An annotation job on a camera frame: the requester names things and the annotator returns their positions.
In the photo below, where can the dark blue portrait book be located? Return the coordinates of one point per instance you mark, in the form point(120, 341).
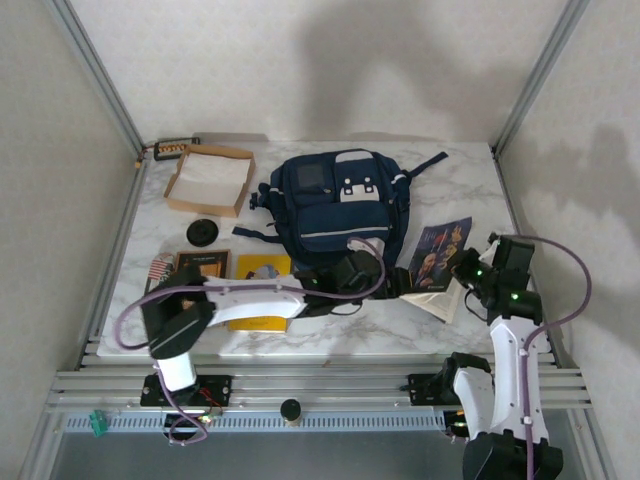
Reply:
point(440, 245)

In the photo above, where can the navy blue backpack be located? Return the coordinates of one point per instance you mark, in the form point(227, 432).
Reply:
point(340, 210)

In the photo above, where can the yellow paperback book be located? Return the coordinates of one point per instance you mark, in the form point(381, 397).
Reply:
point(262, 265)

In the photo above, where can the brown paperback book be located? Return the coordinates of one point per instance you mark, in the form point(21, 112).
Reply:
point(205, 262)

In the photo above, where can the striped flag pencil case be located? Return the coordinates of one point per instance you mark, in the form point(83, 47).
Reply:
point(160, 267)

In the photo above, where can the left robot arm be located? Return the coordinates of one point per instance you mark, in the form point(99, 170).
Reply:
point(250, 302)

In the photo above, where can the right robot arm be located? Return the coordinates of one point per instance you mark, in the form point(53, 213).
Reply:
point(510, 370)

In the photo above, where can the small circuit board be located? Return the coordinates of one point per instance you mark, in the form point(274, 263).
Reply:
point(210, 418)
point(457, 425)

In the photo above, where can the black round knob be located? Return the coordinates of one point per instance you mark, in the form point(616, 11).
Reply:
point(290, 411)

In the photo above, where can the black round disc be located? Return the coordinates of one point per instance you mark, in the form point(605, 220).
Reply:
point(202, 232)

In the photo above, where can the shallow cardboard box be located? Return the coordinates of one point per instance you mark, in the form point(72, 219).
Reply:
point(210, 180)

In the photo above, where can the black abacus orange beads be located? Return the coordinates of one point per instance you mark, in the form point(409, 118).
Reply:
point(172, 149)

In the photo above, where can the green terminal connector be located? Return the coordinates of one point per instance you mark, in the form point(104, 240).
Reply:
point(98, 422)

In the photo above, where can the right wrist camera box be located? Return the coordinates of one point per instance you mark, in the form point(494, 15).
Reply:
point(515, 252)

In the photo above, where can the aluminium side rail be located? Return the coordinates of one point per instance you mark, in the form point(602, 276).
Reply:
point(512, 200)
point(124, 230)

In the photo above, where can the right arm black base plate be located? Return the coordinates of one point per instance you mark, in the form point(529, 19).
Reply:
point(422, 387)

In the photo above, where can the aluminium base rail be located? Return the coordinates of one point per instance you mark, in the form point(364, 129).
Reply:
point(320, 387)

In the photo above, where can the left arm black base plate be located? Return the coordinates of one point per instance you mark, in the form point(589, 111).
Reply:
point(220, 387)

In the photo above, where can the aluminium frame post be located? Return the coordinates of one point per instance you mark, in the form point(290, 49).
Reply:
point(100, 85)
point(537, 85)

